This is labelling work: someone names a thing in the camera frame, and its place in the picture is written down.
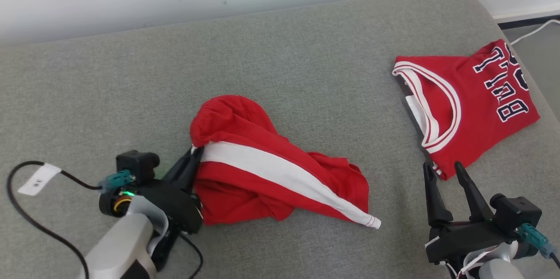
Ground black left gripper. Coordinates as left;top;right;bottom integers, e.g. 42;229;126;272
130;147;205;272

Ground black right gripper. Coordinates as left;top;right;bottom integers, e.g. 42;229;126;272
423;160;518;266

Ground red basketball shorts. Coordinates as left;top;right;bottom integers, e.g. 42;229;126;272
189;94;382;230

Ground red basketball jersey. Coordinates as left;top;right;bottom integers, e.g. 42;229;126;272
392;39;541;181

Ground grey fabric sofa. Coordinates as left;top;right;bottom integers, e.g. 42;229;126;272
0;0;560;279

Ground teal left camera connector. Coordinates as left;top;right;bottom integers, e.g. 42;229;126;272
98;170;137;192

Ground teal camera connector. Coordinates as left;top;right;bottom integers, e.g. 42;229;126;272
515;223;551;258
98;170;137;192

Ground thin black left gripper cable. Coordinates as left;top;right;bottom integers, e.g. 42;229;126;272
178;233;204;279

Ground teal right camera connector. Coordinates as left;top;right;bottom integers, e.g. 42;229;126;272
515;223;551;258

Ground white cable label tag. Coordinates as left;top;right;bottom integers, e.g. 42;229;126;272
17;163;62;196

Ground black left camera cable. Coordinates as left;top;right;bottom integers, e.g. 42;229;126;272
6;160;104;279

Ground white floor cable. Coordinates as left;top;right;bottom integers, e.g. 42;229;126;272
510;19;560;46

